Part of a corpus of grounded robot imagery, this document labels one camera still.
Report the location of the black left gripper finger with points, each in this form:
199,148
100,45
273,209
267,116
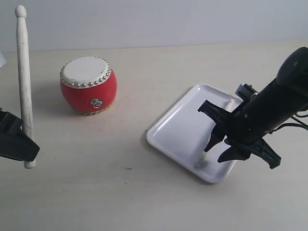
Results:
14,143

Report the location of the white plastic tray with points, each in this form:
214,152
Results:
182,132

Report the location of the wooden drumstick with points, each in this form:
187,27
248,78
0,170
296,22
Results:
201,160
24,78

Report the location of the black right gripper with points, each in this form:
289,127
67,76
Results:
255,118

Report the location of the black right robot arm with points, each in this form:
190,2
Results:
291,77

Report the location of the red small drum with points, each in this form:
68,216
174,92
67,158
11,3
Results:
88,84

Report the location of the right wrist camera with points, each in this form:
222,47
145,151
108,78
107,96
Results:
246,92

